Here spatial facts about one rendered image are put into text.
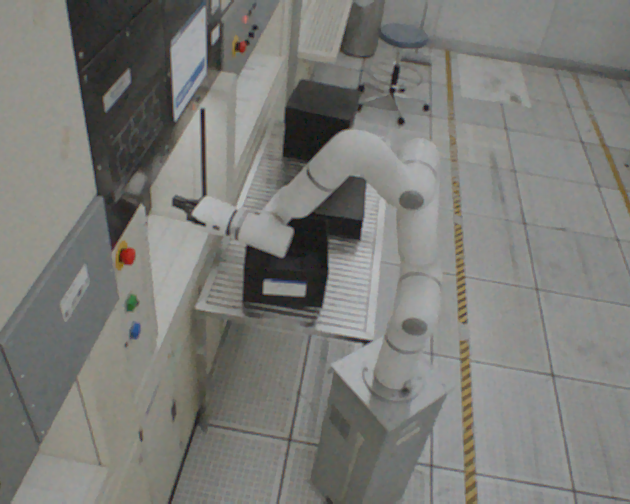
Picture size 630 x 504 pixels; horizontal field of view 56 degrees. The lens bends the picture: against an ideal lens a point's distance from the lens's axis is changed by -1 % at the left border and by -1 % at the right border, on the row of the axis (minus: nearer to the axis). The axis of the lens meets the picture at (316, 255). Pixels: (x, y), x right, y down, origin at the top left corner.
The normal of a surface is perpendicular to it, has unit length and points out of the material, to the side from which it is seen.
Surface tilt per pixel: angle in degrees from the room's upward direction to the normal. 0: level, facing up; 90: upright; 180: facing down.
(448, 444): 0
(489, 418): 0
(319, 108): 0
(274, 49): 90
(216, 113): 90
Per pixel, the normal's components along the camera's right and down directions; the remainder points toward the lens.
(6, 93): 0.99, 0.17
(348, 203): 0.11, -0.73
